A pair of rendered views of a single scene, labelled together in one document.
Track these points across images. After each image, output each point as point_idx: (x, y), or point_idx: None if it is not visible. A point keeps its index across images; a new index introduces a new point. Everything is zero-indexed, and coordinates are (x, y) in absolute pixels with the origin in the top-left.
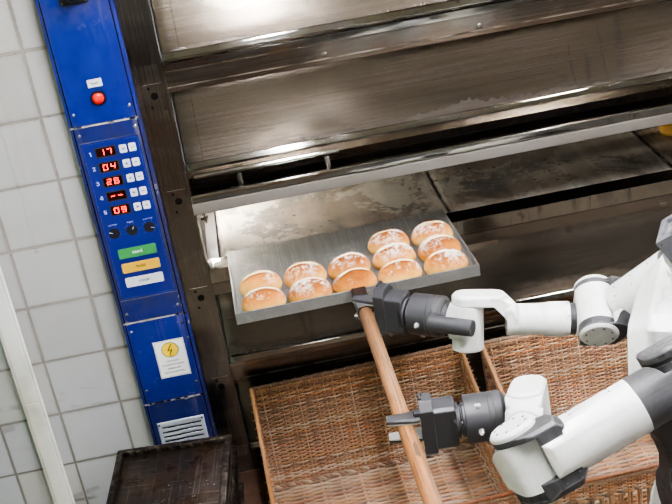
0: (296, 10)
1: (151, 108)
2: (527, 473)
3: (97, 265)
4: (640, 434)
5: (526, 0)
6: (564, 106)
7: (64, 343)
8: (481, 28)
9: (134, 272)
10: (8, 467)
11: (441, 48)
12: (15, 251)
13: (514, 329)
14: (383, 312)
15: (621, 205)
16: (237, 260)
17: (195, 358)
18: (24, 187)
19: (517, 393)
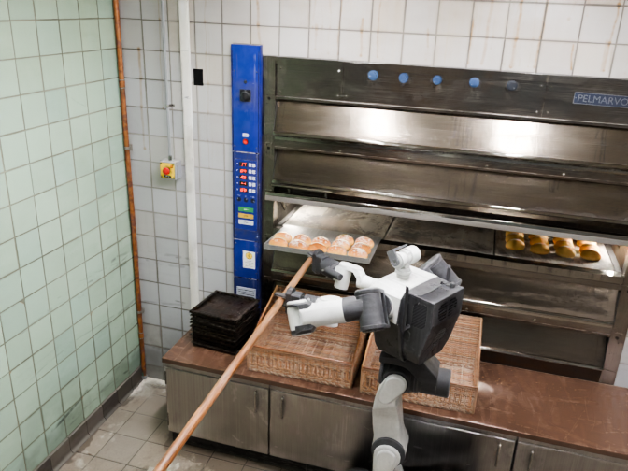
0: (332, 129)
1: (265, 152)
2: (292, 320)
3: (231, 210)
4: (338, 321)
5: (433, 153)
6: (441, 206)
7: (210, 238)
8: (410, 160)
9: (242, 218)
10: (178, 282)
11: (392, 164)
12: (202, 193)
13: (359, 285)
14: (315, 261)
15: (460, 262)
16: (286, 228)
17: (258, 264)
18: (211, 169)
19: (321, 298)
